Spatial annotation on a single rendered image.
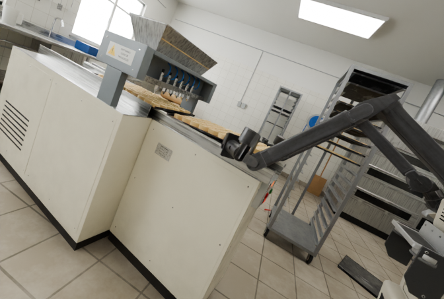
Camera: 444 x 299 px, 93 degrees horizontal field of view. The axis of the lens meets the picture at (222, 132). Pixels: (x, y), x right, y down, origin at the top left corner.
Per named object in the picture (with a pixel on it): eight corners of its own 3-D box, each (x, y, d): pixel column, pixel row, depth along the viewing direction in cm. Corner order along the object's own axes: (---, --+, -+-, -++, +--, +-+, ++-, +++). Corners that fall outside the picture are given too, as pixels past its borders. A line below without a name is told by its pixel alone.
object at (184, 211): (103, 241, 130) (153, 108, 117) (145, 222, 161) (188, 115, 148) (187, 331, 102) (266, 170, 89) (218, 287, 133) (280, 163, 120)
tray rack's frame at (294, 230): (312, 265, 192) (416, 84, 166) (262, 234, 207) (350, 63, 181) (308, 233, 253) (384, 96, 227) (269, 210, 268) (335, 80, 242)
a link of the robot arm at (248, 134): (255, 169, 71) (258, 169, 80) (272, 141, 71) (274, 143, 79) (226, 151, 75) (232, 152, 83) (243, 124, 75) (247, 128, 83)
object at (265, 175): (45, 55, 169) (47, 47, 168) (49, 57, 172) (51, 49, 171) (269, 185, 89) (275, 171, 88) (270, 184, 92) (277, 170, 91)
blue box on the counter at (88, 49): (87, 53, 345) (90, 45, 343) (73, 47, 351) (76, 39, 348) (106, 60, 384) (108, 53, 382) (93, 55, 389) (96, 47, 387)
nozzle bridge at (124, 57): (84, 90, 113) (104, 28, 108) (170, 109, 179) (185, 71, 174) (122, 113, 100) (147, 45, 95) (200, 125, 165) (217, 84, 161)
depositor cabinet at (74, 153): (-16, 148, 163) (12, 45, 151) (80, 146, 229) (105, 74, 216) (71, 257, 112) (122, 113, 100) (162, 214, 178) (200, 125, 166)
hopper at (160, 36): (120, 37, 115) (129, 12, 113) (181, 68, 165) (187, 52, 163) (156, 51, 103) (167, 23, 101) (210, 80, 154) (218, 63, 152)
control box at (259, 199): (250, 205, 97) (262, 179, 95) (262, 193, 118) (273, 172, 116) (256, 210, 95) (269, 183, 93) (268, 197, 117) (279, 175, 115)
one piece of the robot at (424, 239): (416, 271, 89) (444, 228, 85) (451, 320, 64) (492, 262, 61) (374, 247, 95) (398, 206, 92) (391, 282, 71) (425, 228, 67)
